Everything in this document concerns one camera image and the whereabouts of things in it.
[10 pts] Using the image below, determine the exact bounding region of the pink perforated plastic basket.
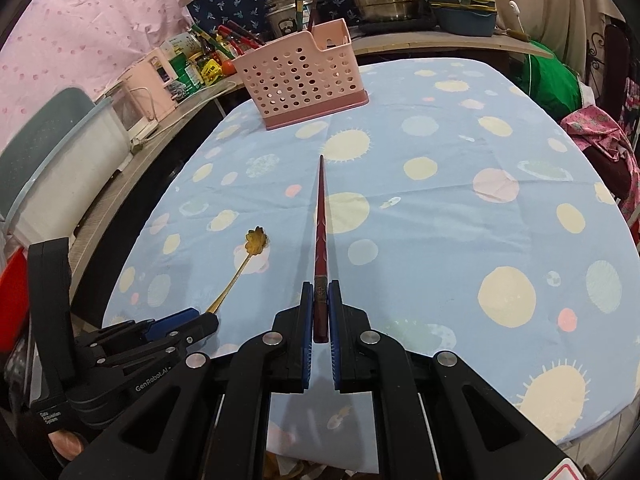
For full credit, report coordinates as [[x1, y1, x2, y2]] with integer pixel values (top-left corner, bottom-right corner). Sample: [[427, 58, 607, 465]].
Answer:
[[231, 18, 370, 132]]

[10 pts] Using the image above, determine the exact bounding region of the pink floral cloth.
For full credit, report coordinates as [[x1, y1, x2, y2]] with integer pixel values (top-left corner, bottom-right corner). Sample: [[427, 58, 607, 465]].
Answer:
[[560, 105, 640, 201]]

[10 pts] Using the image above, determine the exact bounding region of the pink electric kettle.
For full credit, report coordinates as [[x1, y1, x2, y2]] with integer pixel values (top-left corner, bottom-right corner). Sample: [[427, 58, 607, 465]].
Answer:
[[120, 49, 178, 126]]

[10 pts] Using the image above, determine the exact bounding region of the grey-green chair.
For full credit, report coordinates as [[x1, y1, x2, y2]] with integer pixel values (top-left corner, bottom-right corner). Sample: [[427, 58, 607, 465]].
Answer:
[[0, 87, 96, 221]]

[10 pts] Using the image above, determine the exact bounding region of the wooden shelf board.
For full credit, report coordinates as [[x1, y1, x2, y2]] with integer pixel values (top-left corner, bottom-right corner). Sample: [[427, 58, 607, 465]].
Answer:
[[352, 30, 553, 58]]

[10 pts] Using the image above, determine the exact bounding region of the pink dotted curtain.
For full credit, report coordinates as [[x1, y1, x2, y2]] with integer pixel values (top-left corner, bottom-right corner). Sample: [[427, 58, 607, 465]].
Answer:
[[0, 0, 221, 136]]

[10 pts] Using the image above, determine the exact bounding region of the wooden side bench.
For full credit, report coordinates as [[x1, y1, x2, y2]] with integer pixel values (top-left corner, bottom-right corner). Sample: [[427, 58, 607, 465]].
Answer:
[[67, 77, 241, 311]]

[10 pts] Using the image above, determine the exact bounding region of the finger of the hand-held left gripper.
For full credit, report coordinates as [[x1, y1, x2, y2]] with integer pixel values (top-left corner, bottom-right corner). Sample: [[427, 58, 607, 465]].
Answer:
[[97, 308, 201, 348], [107, 314, 220, 368]]

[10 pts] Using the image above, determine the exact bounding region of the red plastic stool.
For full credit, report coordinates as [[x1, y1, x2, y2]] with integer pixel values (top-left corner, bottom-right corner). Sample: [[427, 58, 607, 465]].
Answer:
[[0, 247, 31, 351]]

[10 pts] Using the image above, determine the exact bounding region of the person's left hand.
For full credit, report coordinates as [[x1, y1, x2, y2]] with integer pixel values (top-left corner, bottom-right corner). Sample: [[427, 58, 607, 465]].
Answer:
[[47, 430, 93, 468]]

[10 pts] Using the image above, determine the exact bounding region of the green bag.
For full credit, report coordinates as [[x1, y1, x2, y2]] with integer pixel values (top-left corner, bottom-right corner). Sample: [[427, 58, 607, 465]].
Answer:
[[522, 42, 583, 116]]

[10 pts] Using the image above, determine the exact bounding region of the steel rice cooker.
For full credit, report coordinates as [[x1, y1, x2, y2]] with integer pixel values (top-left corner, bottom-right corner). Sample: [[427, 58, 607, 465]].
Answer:
[[265, 0, 321, 41]]

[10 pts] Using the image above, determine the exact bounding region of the green box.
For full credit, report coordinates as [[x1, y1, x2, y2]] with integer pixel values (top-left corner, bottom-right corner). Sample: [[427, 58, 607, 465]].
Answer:
[[170, 55, 201, 98]]

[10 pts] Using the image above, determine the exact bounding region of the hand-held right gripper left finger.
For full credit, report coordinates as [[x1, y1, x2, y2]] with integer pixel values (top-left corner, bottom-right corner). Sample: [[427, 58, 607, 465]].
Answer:
[[60, 281, 315, 480]]

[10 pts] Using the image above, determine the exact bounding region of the white power strip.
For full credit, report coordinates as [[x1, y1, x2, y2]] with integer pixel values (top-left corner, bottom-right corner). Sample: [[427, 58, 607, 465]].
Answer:
[[127, 122, 161, 153]]

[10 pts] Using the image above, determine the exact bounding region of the blue planter tray with greens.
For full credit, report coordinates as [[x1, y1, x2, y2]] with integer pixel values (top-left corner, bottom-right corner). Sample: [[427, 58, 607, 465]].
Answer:
[[425, 0, 498, 38]]

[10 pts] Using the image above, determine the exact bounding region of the white storage bin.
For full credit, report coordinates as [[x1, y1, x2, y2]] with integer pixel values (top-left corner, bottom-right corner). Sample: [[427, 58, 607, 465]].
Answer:
[[10, 97, 128, 251]]

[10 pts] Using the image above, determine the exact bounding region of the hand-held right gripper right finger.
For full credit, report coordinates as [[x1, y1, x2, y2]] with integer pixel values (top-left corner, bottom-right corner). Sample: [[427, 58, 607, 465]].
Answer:
[[327, 280, 576, 480]]

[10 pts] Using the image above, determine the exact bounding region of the dark metal chair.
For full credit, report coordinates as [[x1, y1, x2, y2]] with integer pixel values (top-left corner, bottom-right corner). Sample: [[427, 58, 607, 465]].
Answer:
[[585, 22, 640, 111]]

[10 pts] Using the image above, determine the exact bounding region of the gold flower spoon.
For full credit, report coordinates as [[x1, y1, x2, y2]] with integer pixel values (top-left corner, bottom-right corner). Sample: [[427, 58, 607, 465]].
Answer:
[[205, 226, 271, 315]]

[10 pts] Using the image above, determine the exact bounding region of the blue planet print tablecloth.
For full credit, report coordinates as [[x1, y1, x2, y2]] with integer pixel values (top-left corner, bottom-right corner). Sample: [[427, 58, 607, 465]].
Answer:
[[102, 57, 640, 476]]

